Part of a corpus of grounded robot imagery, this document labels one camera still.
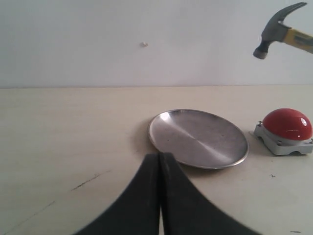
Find round steel plate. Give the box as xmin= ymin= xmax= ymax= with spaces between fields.
xmin=148 ymin=109 xmax=249 ymax=169

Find black yellow claw hammer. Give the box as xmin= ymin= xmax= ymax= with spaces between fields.
xmin=253 ymin=2 xmax=313 ymax=60

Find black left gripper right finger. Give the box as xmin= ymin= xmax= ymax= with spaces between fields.
xmin=158 ymin=153 xmax=257 ymax=235

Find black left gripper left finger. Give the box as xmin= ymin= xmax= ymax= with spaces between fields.
xmin=76 ymin=154 xmax=160 ymax=235

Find white wall hook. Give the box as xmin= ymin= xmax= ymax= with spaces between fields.
xmin=140 ymin=42 xmax=149 ymax=47

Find red dome push button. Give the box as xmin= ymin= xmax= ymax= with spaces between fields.
xmin=250 ymin=108 xmax=313 ymax=156

